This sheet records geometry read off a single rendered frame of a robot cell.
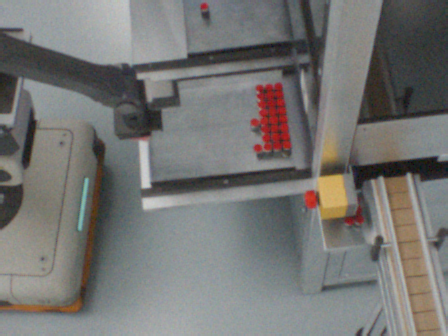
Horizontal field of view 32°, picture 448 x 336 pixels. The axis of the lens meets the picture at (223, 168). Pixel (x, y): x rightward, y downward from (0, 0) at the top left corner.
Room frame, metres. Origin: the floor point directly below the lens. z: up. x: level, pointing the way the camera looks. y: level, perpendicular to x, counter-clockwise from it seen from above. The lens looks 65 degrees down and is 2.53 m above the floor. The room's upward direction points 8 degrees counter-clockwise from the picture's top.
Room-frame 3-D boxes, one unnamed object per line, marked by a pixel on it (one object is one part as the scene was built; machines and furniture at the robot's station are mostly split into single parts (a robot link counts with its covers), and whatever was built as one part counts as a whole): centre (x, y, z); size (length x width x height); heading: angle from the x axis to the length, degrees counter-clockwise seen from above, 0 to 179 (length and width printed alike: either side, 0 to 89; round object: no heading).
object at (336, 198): (0.60, -0.23, 1.00); 0.08 x 0.07 x 0.07; 89
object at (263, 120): (0.86, -0.11, 0.90); 0.18 x 0.02 x 0.05; 178
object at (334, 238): (0.59, -0.27, 0.87); 0.14 x 0.13 x 0.02; 89
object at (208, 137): (0.86, 0.00, 0.90); 0.34 x 0.26 x 0.04; 88
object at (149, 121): (0.80, 0.17, 1.13); 0.10 x 0.07 x 0.07; 88
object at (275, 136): (0.85, -0.13, 0.90); 0.18 x 0.02 x 0.05; 178
